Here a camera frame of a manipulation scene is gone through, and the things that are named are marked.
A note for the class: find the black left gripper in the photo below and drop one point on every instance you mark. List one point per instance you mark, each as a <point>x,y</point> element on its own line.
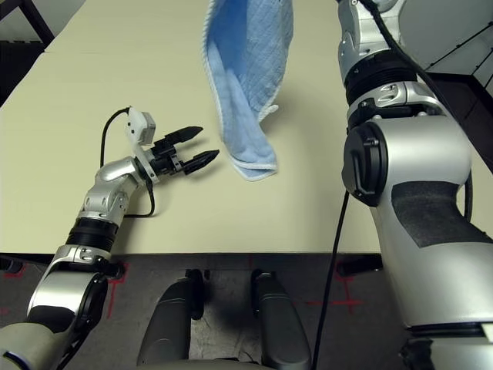
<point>165,158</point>

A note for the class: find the light blue towel white trim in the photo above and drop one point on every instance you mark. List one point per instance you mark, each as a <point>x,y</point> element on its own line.
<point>246,115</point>

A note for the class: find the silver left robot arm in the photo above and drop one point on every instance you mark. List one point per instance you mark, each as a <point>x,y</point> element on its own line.
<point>104,196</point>

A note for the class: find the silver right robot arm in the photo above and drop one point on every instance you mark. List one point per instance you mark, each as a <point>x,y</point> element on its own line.
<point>423,162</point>

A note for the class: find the black table foot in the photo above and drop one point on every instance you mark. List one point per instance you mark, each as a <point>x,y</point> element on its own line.
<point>11,266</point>
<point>358,266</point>
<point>115,271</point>

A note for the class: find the grey robot torso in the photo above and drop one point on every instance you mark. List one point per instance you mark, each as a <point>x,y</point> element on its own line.
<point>215,366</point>

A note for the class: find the black cabinet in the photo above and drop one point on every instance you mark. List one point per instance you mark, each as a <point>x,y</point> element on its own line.
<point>462,92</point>

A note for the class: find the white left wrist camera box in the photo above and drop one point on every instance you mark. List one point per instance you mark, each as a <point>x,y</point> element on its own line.
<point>136,123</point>

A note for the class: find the black metal frame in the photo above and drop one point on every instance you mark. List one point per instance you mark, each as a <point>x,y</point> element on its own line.
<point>38,23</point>

